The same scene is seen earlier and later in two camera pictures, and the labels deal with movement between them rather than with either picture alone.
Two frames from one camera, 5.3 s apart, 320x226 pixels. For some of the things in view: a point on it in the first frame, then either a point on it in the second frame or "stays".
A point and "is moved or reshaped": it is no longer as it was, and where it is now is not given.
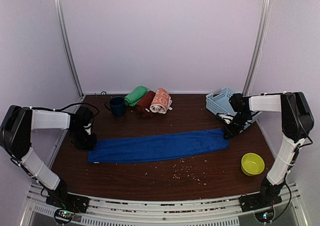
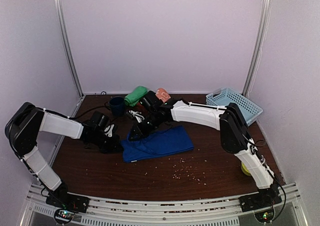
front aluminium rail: (115, 213) stays
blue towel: (133, 148) is moved or reshaped
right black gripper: (232, 131) -> (140, 132)
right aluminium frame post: (260, 39) stays
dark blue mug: (117, 105) stays
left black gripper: (89, 146) -> (115, 144)
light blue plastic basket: (218, 102) stays
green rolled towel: (132, 99) stays
